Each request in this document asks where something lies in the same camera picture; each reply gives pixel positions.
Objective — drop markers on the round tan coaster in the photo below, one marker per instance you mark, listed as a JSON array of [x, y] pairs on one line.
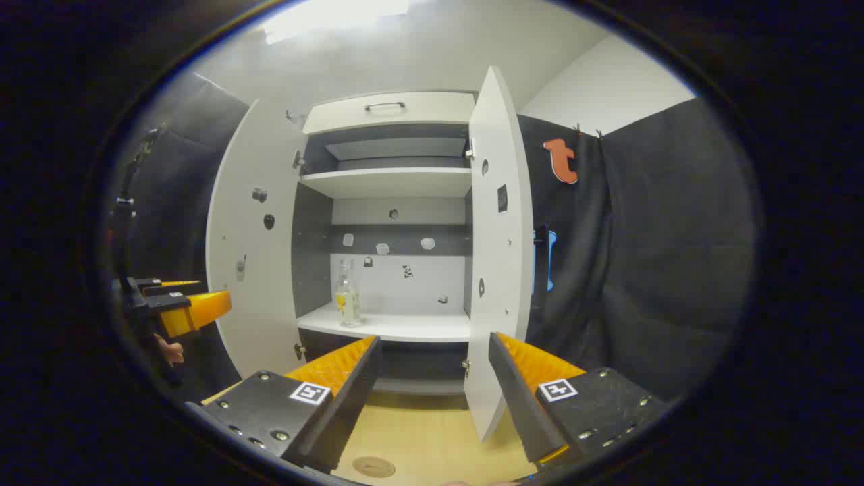
[[373, 467]]

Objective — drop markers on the clear glass bottle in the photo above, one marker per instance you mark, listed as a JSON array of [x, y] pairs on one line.
[[348, 304]]

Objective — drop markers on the grey cabinet shelf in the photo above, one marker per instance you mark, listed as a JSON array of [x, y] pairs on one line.
[[398, 148]]

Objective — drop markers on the white cabinet base shelf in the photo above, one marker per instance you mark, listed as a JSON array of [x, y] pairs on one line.
[[418, 327]]

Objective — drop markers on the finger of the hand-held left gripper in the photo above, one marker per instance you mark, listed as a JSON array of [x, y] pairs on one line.
[[196, 312], [169, 289]]

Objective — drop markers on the black backdrop cloth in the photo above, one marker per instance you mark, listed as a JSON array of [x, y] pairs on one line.
[[675, 236]]

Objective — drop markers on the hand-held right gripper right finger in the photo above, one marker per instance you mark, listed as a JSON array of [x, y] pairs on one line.
[[516, 405]]

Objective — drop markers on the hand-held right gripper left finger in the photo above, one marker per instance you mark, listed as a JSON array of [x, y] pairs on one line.
[[351, 405]]

